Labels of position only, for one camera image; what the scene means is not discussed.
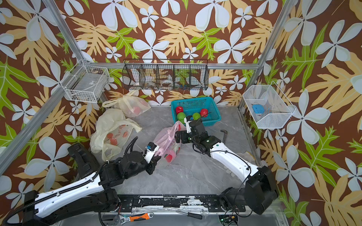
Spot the teal plastic basket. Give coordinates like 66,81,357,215
171,97,222,126

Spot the pale yellow bag at back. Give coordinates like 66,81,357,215
102,90,151,118

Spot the green cabbage toy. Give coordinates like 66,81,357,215
176,112,186,121

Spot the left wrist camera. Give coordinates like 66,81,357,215
144,142,159,163

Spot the red apple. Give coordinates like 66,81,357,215
175,106,184,115

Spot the pink plastic bag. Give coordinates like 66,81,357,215
153,121,186,164

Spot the red fruit toy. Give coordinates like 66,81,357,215
200,108,209,117

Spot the yellow plastic bag with fruit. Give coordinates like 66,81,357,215
90,108,142,161

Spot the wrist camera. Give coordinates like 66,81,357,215
144,142,159,163
184,115,193,126

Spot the black handled screwdriver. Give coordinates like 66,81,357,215
177,211,203,220

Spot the black wire basket rear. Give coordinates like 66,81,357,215
121,59,209,91

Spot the green apple toy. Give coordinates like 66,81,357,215
192,113,201,120

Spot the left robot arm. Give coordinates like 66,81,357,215
2,138,161,226

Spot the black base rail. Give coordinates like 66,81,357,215
110,194,246,213

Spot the grey allen key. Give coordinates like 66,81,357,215
220,130,228,143

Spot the white wire basket right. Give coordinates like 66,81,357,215
243,82,296,130

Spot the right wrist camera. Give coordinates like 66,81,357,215
184,115,193,126

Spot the white wire basket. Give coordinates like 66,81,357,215
243,82,296,130
62,60,110,103

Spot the blue object in basket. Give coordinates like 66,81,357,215
252,104,265,115

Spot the orange adjustable wrench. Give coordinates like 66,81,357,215
113,213,154,226

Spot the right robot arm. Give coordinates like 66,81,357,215
175,116,279,215

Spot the white wire basket left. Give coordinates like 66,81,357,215
62,60,110,103

